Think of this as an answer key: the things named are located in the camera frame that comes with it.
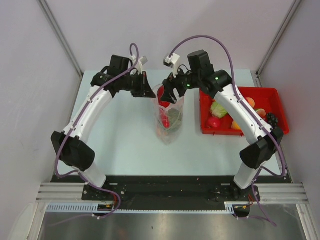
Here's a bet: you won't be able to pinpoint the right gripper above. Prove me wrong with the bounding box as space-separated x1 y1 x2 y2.
160 63 201 105

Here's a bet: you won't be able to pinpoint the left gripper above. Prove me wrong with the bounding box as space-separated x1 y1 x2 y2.
120 71 156 99

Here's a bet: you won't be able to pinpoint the red toy apple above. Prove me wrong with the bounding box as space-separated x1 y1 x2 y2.
157 86 173 107

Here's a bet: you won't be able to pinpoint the clear pink-dotted zip bag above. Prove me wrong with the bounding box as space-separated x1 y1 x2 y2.
152 84 185 145

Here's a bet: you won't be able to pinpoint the green toy melon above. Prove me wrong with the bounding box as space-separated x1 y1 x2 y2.
167 108 183 133

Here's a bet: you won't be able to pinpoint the red toy chili pepper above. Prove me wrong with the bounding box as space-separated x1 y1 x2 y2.
160 114 170 129

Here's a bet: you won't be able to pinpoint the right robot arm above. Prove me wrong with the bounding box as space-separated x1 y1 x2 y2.
161 50 284 201

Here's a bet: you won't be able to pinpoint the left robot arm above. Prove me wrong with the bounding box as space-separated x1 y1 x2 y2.
51 54 156 200

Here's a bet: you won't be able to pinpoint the green toy cabbage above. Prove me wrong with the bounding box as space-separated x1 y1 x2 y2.
210 101 228 119

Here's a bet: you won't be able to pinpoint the red toy tomato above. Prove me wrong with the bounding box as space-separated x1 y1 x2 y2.
205 116 221 129

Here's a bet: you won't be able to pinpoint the yellow-orange toy apricot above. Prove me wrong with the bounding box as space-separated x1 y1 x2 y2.
231 121 241 130

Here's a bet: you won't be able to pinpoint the red-yellow toy mango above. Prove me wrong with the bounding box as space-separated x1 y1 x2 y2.
245 97 256 108

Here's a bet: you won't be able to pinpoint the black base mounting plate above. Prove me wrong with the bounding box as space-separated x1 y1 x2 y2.
51 175 261 212

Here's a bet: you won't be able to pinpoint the red plastic tray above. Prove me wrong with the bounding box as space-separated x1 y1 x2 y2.
199 85 291 138

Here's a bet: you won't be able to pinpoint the black toy grapes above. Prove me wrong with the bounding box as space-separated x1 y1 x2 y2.
266 112 279 129

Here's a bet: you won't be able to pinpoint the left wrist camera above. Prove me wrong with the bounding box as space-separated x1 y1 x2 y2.
129 55 148 75

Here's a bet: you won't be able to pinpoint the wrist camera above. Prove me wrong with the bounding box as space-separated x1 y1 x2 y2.
129 55 148 75
163 53 181 77

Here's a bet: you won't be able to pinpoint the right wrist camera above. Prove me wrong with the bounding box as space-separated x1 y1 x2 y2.
163 53 181 77

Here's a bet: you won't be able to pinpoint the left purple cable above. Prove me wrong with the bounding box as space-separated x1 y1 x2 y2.
47 43 140 227

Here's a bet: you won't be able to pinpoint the purple cable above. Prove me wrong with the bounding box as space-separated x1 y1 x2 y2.
47 43 140 227
169 34 287 227

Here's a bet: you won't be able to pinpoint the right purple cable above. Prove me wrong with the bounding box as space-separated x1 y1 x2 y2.
169 34 287 227

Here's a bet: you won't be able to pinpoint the white slotted cable duct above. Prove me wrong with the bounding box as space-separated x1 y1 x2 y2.
46 201 237 215

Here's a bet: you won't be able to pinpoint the aluminium frame rail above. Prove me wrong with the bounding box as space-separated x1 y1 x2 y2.
36 182 87 203

